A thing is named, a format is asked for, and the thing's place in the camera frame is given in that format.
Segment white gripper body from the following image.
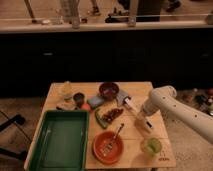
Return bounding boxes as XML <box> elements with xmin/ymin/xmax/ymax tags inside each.
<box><xmin>134</xmin><ymin>109</ymin><xmax>153</xmax><ymax>134</ymax></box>

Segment white dish brush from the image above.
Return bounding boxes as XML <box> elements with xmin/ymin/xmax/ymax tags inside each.
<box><xmin>116</xmin><ymin>89</ymin><xmax>140</xmax><ymax>113</ymax></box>

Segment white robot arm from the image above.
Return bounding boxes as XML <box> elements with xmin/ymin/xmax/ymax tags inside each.
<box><xmin>135</xmin><ymin>86</ymin><xmax>213</xmax><ymax>144</ymax></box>

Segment green plastic tray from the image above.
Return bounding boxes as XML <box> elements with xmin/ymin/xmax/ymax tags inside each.
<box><xmin>27</xmin><ymin>109</ymin><xmax>90</xmax><ymax>171</ymax></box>

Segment green plastic cup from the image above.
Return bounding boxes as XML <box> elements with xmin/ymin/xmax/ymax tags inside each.
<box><xmin>140</xmin><ymin>137</ymin><xmax>162</xmax><ymax>156</ymax></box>

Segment green pepper with food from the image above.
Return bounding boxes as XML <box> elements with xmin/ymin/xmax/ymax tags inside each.
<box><xmin>95</xmin><ymin>108</ymin><xmax>123</xmax><ymax>129</ymax></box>

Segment orange bowl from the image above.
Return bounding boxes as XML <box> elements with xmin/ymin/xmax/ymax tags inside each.
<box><xmin>92</xmin><ymin>131</ymin><xmax>124</xmax><ymax>165</ymax></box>

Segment dark red bowl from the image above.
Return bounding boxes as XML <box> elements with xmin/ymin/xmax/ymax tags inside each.
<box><xmin>99</xmin><ymin>82</ymin><xmax>119</xmax><ymax>101</ymax></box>

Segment blue sponge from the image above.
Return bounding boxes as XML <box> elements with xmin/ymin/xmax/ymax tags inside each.
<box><xmin>87</xmin><ymin>96</ymin><xmax>105</xmax><ymax>109</ymax></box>

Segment orange fruit toy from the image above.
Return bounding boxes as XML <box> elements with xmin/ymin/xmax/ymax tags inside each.
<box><xmin>81</xmin><ymin>103</ymin><xmax>91</xmax><ymax>111</ymax></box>

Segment small dark cup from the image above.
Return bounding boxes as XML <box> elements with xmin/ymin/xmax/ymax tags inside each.
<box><xmin>73</xmin><ymin>93</ymin><xmax>85</xmax><ymax>107</ymax></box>

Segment beige bread toy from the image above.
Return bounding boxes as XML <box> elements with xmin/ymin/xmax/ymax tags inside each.
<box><xmin>56</xmin><ymin>101</ymin><xmax>75</xmax><ymax>110</ymax></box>

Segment yellow plastic bottle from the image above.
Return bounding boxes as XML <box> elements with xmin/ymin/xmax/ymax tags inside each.
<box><xmin>59</xmin><ymin>81</ymin><xmax>72</xmax><ymax>100</ymax></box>

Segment black chair base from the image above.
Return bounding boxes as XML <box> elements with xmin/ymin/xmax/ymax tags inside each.
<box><xmin>0</xmin><ymin>113</ymin><xmax>29</xmax><ymax>162</ymax></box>

